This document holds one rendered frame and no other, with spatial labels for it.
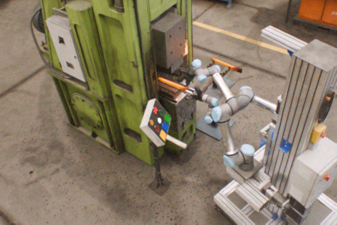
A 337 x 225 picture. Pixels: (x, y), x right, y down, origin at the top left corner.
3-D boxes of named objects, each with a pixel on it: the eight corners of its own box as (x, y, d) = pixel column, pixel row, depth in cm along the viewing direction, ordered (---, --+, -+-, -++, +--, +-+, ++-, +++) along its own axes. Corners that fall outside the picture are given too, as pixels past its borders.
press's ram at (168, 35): (190, 48, 341) (189, 12, 314) (167, 69, 320) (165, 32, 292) (157, 36, 361) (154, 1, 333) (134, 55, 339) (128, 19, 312)
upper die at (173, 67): (182, 62, 340) (182, 55, 334) (171, 74, 329) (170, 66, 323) (150, 50, 360) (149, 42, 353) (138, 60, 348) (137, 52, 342)
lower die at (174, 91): (184, 89, 365) (184, 83, 359) (173, 100, 354) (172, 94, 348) (153, 76, 384) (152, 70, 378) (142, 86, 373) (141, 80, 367)
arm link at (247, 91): (286, 126, 321) (234, 100, 318) (287, 114, 331) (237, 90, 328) (294, 118, 312) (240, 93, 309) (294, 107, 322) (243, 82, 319)
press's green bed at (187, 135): (196, 138, 433) (196, 112, 401) (179, 158, 412) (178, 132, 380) (161, 120, 458) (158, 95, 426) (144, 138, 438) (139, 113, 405)
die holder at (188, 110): (196, 112, 401) (196, 84, 370) (178, 133, 379) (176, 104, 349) (158, 95, 427) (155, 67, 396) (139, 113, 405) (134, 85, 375)
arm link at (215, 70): (246, 107, 276) (217, 61, 297) (234, 111, 273) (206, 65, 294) (242, 114, 286) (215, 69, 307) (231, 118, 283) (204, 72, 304)
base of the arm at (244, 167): (257, 165, 301) (259, 158, 294) (246, 174, 295) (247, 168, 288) (245, 154, 310) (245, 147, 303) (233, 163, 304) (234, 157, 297)
